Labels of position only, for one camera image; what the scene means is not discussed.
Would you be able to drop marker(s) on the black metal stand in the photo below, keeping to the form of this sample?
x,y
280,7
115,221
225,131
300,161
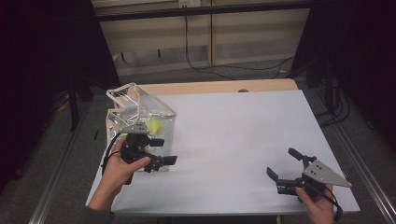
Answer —
x,y
73,109

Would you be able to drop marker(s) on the small black tape strip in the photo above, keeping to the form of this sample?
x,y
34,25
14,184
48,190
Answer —
x,y
96,134

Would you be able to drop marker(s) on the person's right hand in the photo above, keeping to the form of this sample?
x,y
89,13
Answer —
x,y
320,211

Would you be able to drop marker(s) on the black curtain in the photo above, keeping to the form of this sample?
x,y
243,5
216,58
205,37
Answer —
x,y
367,62
37,62

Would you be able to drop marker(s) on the metal floor rail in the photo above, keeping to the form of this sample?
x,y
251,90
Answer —
x,y
51,186
367,169

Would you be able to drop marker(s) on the beige cabinet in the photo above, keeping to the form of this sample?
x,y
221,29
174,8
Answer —
x,y
249,37

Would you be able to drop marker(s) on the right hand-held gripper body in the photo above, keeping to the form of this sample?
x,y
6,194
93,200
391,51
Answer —
x,y
321,174

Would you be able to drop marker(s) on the white wall socket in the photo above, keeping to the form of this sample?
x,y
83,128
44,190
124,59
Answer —
x,y
190,3

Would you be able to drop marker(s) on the clear plastic bag beige trim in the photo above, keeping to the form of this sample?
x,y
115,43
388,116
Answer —
x,y
137,105

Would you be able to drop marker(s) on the yellow shuttlecock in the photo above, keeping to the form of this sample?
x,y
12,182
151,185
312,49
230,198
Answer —
x,y
154,125

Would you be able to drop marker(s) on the person's left hand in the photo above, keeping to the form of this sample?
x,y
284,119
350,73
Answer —
x,y
116,174

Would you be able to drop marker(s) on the wooden table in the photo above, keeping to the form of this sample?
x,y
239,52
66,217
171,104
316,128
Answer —
x,y
218,85

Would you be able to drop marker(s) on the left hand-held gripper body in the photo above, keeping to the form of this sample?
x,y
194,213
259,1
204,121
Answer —
x,y
137,146

